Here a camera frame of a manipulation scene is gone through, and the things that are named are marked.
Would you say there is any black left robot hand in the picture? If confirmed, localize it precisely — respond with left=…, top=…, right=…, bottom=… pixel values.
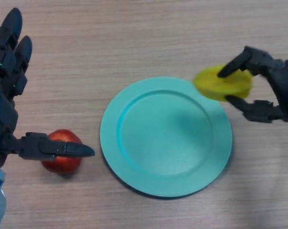
left=0, top=7, right=96, bottom=167

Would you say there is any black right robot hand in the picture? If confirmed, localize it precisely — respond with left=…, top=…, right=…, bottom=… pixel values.
left=216, top=46, right=288, bottom=128

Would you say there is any yellow starfruit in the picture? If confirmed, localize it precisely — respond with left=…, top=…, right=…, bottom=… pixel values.
left=194, top=63, right=254, bottom=102

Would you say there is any green round plate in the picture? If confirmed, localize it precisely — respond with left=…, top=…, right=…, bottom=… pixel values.
left=100, top=76, right=233, bottom=198

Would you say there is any red apple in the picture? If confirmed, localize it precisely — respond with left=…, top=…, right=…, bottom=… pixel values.
left=41, top=129, right=83, bottom=177

